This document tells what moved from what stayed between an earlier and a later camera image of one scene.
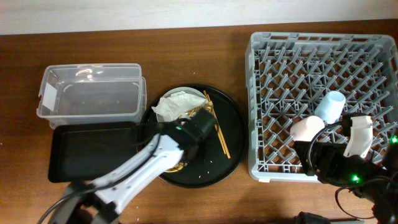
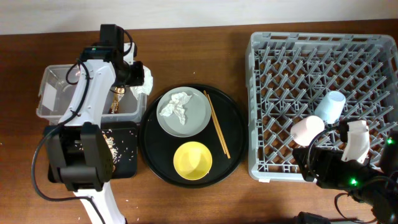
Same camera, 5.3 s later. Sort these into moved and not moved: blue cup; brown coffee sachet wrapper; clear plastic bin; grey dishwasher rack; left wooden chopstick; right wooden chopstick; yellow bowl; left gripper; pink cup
Moved: left gripper; yellow bowl; brown coffee sachet wrapper
Not moved: grey dishwasher rack; right wooden chopstick; pink cup; blue cup; left wooden chopstick; clear plastic bin
